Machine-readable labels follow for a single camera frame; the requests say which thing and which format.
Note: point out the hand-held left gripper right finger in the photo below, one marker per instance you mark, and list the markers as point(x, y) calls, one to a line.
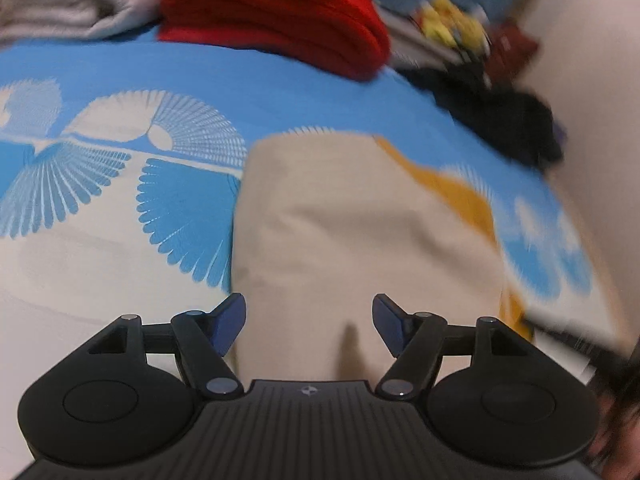
point(390, 322)

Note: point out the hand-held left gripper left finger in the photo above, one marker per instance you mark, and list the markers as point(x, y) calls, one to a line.
point(229, 322)

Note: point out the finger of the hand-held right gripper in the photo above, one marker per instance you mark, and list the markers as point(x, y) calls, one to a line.
point(575, 337)

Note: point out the beige and mustard jacket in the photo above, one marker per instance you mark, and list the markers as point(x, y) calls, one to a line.
point(350, 235)

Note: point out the black clothes pile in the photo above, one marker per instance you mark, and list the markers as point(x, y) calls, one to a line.
point(500, 115)

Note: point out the blue white printed bed sheet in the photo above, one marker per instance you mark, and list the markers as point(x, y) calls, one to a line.
point(100, 260)

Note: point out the maroon pillow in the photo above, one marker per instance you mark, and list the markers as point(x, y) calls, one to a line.
point(512, 47)

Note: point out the yellow duck plush toy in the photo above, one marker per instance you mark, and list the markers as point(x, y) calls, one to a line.
point(470, 35)
point(442, 17)

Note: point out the red folded blanket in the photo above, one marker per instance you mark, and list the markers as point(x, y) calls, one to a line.
point(275, 5)

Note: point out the white fleece folded blanket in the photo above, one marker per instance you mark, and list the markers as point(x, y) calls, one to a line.
point(60, 0)

